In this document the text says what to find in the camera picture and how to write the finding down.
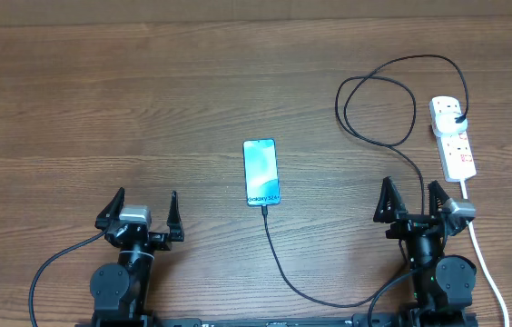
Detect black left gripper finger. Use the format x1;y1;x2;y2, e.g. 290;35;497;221
166;191;184;242
94;187;125;230

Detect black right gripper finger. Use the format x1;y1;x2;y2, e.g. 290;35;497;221
428;180;449;213
373;176;407;223

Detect blue Samsung Galaxy smartphone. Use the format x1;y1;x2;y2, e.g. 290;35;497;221
242;139;281;206

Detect black charger cable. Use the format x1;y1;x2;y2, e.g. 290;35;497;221
261;54;470;309

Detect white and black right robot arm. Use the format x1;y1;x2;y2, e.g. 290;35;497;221
363;177;478;327

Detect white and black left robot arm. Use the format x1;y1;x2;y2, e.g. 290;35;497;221
28;187;184;327

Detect white charger plug adapter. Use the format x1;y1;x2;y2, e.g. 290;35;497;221
431;108;468;137

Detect white power strip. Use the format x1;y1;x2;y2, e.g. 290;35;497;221
428;96;477;183

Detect white power strip cord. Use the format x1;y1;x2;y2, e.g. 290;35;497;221
458;179;511;327

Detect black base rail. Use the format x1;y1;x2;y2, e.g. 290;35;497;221
75;313;478;327

